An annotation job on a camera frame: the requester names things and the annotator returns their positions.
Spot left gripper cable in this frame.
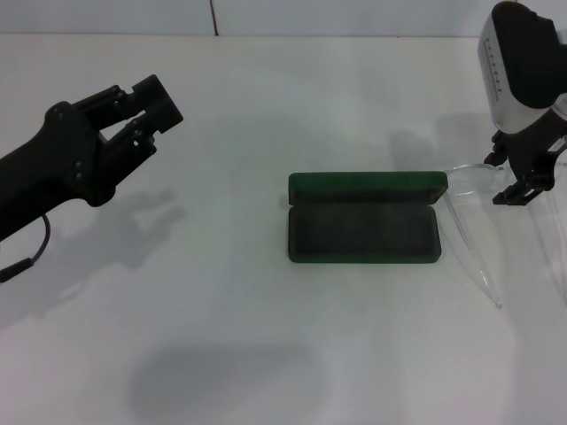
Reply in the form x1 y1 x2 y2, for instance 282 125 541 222
0 213 52 282

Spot green glasses case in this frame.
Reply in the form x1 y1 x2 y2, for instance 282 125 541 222
287 170 448 265

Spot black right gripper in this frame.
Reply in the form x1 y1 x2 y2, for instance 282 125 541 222
484 94 567 205

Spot clear transparent glasses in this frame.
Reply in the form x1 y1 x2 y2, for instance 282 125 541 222
438 161 567 311

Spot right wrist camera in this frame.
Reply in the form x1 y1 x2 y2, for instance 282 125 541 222
477 0 567 134

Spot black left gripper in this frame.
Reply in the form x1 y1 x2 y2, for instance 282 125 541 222
0 73 184 243

